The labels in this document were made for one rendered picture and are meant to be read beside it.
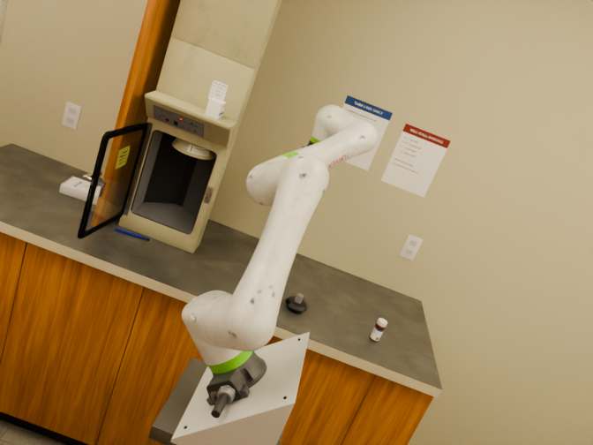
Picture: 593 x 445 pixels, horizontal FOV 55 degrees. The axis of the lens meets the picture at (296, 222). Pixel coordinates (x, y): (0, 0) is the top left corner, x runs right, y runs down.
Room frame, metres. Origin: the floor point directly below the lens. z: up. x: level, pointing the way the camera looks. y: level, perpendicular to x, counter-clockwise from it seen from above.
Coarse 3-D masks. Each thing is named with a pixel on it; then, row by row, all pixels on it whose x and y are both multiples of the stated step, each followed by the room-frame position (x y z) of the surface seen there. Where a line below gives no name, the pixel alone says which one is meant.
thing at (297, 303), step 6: (300, 294) 1.96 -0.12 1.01; (288, 300) 1.94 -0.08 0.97; (294, 300) 1.95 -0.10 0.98; (300, 300) 1.95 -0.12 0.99; (288, 306) 1.93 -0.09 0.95; (294, 306) 1.92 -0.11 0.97; (300, 306) 1.92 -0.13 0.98; (306, 306) 1.95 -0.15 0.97; (294, 312) 1.92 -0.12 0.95; (300, 312) 1.93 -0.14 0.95
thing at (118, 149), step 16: (112, 144) 1.81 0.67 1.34; (128, 144) 1.93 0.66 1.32; (96, 160) 1.74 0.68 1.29; (112, 160) 1.84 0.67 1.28; (128, 160) 1.96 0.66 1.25; (112, 176) 1.87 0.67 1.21; (128, 176) 2.00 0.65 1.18; (96, 192) 1.79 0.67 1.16; (112, 192) 1.91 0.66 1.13; (96, 208) 1.82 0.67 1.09; (112, 208) 1.94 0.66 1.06; (80, 224) 1.74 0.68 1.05; (96, 224) 1.85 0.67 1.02
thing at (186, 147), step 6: (174, 144) 2.12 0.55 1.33; (180, 144) 2.10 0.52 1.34; (186, 144) 2.10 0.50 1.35; (192, 144) 2.10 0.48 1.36; (180, 150) 2.09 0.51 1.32; (186, 150) 2.09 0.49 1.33; (192, 150) 2.09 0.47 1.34; (198, 150) 2.10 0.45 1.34; (204, 150) 2.11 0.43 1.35; (210, 150) 2.14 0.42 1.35; (192, 156) 2.08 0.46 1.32; (198, 156) 2.09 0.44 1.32; (204, 156) 2.11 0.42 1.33; (210, 156) 2.14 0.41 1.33
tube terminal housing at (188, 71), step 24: (168, 48) 2.06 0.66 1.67; (192, 48) 2.07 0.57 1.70; (168, 72) 2.07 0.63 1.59; (192, 72) 2.07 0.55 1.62; (216, 72) 2.07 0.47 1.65; (240, 72) 2.07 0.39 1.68; (192, 96) 2.07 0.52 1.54; (240, 96) 2.07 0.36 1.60; (240, 120) 2.15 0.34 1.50; (216, 144) 2.07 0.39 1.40; (216, 168) 2.07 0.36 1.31; (216, 192) 2.17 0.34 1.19; (168, 240) 2.07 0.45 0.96; (192, 240) 2.07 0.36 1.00
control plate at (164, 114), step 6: (156, 108) 1.98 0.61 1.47; (156, 114) 2.01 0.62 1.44; (162, 114) 2.00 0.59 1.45; (168, 114) 1.99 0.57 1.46; (174, 114) 1.98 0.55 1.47; (162, 120) 2.03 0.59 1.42; (174, 120) 2.01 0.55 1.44; (180, 120) 2.00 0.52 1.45; (186, 120) 1.99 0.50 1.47; (192, 120) 1.98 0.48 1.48; (180, 126) 2.03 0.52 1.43; (186, 126) 2.02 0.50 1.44; (192, 126) 2.01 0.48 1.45; (198, 126) 2.00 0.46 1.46; (192, 132) 2.03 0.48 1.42; (198, 132) 2.03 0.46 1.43
